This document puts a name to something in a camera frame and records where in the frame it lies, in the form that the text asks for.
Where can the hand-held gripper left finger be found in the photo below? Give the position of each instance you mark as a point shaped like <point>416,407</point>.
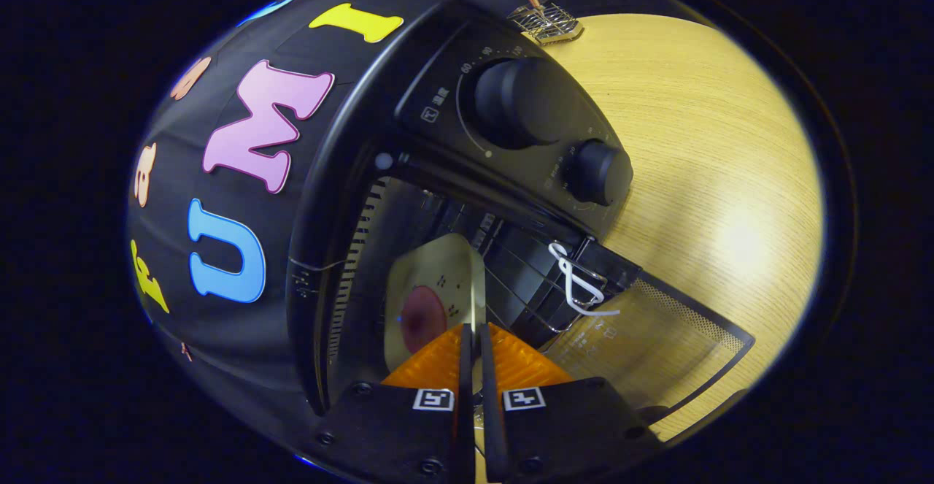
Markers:
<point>394,425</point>

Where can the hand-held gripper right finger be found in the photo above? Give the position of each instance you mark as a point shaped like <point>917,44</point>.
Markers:
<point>569,425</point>

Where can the pink round food slice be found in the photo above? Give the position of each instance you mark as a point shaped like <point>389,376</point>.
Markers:
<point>423,320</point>

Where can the square white patterned plate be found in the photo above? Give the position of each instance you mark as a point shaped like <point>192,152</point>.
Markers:
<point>441,261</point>

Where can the black toaster oven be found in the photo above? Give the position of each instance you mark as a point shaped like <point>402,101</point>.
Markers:
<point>518,104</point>

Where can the black backdrop cloth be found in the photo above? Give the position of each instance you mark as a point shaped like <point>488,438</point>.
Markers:
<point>241,338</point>

